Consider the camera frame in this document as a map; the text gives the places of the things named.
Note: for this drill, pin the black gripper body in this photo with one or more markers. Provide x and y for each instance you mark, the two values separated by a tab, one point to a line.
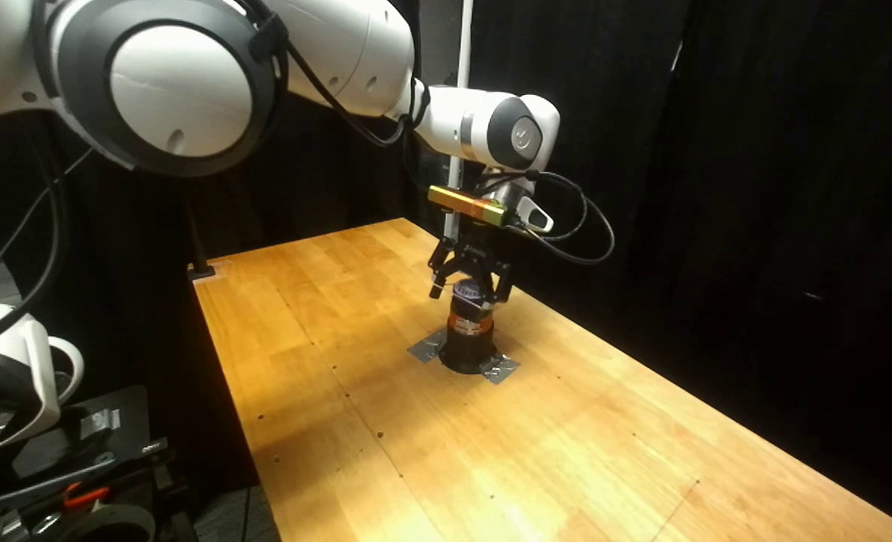
471	244

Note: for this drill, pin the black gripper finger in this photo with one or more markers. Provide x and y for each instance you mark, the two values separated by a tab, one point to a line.
437	278
502	284

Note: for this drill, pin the purple rubber band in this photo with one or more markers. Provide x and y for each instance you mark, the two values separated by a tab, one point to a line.
474	295

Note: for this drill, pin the white rounded robot base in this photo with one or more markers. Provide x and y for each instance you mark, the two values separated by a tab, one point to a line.
13	366

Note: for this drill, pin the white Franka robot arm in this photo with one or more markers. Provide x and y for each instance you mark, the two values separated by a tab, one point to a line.
185	79

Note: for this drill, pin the dark cup with orange band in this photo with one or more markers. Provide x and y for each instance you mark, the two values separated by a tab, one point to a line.
469	341

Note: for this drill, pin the grey tape patch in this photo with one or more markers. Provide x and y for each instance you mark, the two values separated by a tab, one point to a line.
496	368

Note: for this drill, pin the white vertical pole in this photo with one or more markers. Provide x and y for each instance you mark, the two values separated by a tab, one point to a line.
463	41

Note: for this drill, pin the black slanted stand pole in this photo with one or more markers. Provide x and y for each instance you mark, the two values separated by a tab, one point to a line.
198	244

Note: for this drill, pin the black equipment cart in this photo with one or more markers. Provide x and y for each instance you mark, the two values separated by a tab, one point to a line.
85	453

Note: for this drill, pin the tape roll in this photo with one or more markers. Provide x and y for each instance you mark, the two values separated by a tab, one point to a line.
116	524

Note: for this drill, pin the gold wrist camera bar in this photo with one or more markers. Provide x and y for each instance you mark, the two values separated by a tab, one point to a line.
469	205

